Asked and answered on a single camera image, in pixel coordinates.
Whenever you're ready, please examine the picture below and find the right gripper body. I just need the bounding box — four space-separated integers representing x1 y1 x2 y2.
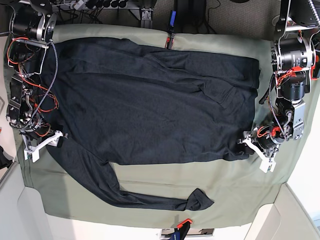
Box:
23 130 69 153

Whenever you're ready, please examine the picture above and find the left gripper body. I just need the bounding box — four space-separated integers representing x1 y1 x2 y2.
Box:
238 126 279 163

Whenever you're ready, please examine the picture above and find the dark navy T-shirt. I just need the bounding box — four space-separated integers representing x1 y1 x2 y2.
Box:
40 37 260 211

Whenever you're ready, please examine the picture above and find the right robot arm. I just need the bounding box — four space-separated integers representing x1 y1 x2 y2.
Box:
0 0 66 151

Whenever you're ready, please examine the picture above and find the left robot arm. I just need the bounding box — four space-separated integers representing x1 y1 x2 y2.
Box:
239 0 320 172

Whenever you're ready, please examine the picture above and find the olive green table cloth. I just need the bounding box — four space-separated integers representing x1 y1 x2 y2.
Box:
20 24 320 228

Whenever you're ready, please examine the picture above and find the orange black right clamp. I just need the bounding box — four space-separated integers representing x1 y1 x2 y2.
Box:
311 51 320 81

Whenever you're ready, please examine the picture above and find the orange black clamp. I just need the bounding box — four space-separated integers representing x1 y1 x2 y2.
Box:
311 51 320 81
165 33 175 50
169 218 193 240

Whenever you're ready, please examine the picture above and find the orange black bottom clamp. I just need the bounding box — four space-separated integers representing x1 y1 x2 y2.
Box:
169 218 193 240

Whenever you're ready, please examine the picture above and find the orange black top clamp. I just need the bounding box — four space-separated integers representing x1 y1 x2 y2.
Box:
165 33 175 50

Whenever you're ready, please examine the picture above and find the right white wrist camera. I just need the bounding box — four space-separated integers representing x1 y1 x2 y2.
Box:
23 149 40 163

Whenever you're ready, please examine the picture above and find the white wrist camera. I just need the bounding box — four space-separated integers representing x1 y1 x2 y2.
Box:
259 160 277 173
23 149 40 163

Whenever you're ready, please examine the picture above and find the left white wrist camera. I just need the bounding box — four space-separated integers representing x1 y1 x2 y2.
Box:
259 160 277 173

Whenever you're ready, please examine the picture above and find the blue handled clamp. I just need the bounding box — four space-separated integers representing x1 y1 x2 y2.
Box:
168 10 176 28

